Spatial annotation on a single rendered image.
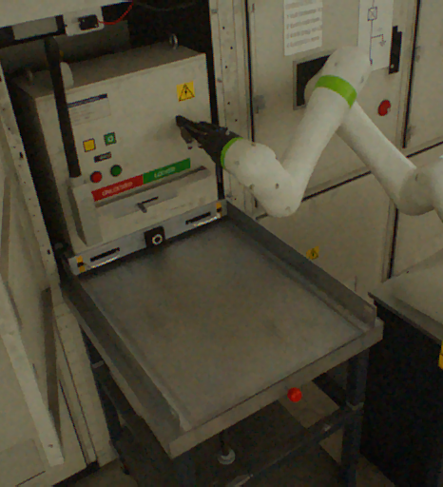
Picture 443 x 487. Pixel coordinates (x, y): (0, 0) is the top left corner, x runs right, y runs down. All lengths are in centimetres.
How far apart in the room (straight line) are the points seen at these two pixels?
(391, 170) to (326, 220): 50
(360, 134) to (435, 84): 67
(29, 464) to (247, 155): 131
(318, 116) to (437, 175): 36
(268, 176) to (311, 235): 87
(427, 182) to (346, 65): 39
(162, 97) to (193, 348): 69
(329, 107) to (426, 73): 83
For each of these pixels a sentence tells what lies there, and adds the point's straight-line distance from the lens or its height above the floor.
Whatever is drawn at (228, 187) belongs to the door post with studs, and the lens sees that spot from 194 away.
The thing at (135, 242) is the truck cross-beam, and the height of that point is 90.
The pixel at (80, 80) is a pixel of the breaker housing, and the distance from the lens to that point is 165.
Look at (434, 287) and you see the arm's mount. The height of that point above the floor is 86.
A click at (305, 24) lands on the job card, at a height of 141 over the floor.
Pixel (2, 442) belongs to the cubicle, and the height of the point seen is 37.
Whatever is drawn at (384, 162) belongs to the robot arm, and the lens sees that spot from 183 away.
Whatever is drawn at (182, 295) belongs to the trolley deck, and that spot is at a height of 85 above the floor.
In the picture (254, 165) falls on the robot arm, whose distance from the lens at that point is 139.
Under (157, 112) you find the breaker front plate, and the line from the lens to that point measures 170.
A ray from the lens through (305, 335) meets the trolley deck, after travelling 152.
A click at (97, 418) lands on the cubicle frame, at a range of 220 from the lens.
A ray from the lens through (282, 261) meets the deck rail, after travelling 175.
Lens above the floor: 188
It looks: 34 degrees down
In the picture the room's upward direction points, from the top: 5 degrees counter-clockwise
